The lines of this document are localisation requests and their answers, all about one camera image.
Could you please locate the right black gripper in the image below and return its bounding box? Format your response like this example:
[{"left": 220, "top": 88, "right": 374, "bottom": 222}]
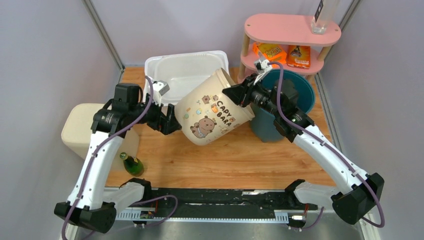
[{"left": 223, "top": 73, "right": 283, "bottom": 117}]

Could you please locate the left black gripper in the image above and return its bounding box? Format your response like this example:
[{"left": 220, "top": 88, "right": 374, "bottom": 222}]
[{"left": 129, "top": 93, "right": 182, "bottom": 135}]

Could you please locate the cream round bucket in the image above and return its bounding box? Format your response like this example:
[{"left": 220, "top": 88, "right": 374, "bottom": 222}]
[{"left": 174, "top": 68, "right": 255, "bottom": 146}]

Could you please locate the teal round bucket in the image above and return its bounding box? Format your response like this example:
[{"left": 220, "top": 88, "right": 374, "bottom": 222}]
[{"left": 249, "top": 69, "right": 316, "bottom": 143}]

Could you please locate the cream rectangular bin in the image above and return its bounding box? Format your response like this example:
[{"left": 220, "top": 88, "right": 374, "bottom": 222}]
[{"left": 61, "top": 103, "right": 140, "bottom": 171}]

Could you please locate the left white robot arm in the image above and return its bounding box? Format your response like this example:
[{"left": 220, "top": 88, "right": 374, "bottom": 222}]
[{"left": 54, "top": 81, "right": 181, "bottom": 234}]

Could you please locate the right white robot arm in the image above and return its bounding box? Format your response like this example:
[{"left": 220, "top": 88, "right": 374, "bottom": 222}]
[{"left": 222, "top": 78, "right": 385, "bottom": 228}]

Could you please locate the orange snack box left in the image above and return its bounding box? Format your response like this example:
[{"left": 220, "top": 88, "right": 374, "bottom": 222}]
[{"left": 252, "top": 42, "right": 287, "bottom": 64}]

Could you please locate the orange snack box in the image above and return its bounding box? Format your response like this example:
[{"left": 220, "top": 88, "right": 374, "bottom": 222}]
[
  {"left": 286, "top": 45, "right": 311, "bottom": 69},
  {"left": 252, "top": 42, "right": 287, "bottom": 64}
]

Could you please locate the white plastic tub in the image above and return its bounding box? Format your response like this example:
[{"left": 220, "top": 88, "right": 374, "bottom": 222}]
[{"left": 144, "top": 50, "right": 229, "bottom": 106}]

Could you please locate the green glass bottle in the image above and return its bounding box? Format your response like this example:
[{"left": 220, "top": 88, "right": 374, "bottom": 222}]
[{"left": 119, "top": 152, "right": 144, "bottom": 177}]

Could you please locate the orange snack box right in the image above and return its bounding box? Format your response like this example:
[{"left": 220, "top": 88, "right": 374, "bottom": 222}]
[{"left": 286, "top": 45, "right": 311, "bottom": 69}]

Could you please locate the pink three-tier shelf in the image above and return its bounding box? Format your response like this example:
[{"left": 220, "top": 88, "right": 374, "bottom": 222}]
[{"left": 237, "top": 13, "right": 342, "bottom": 82}]

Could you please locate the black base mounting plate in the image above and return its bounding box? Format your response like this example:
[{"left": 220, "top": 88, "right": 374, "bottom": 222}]
[{"left": 143, "top": 188, "right": 318, "bottom": 219}]

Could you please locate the clear glass vase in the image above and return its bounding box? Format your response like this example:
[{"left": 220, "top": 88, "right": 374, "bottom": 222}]
[{"left": 311, "top": 0, "right": 340, "bottom": 35}]

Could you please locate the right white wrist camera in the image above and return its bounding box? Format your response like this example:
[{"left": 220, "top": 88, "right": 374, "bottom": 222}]
[{"left": 253, "top": 56, "right": 273, "bottom": 85}]

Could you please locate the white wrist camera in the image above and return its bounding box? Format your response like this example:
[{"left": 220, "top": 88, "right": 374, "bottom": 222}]
[
  {"left": 253, "top": 56, "right": 273, "bottom": 85},
  {"left": 151, "top": 80, "right": 170, "bottom": 106}
]

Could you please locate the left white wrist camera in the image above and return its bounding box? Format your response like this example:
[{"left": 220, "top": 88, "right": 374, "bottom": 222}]
[{"left": 151, "top": 80, "right": 170, "bottom": 106}]

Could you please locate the aluminium frame rail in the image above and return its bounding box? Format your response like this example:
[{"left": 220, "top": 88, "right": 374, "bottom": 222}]
[{"left": 59, "top": 186, "right": 382, "bottom": 240}]

